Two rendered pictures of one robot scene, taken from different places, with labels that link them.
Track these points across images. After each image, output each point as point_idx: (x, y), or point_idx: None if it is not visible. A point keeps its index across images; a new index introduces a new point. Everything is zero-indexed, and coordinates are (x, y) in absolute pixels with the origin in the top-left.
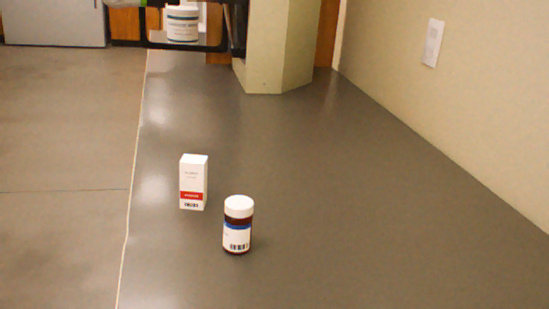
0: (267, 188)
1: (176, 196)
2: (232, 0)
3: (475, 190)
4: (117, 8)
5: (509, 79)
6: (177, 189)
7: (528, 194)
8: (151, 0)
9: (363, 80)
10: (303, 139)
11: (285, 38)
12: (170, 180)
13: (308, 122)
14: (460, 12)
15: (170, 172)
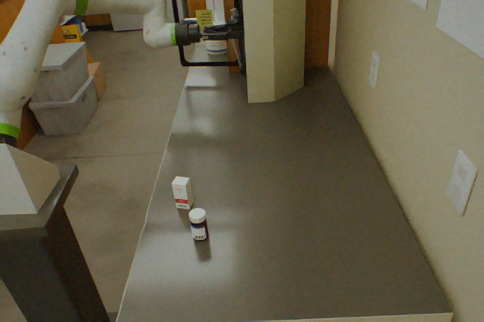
0: (233, 191)
1: None
2: (235, 36)
3: (379, 191)
4: (158, 49)
5: (405, 113)
6: None
7: (411, 198)
8: (179, 42)
9: (345, 82)
10: (273, 147)
11: (273, 63)
12: None
13: (283, 130)
14: (386, 52)
15: None
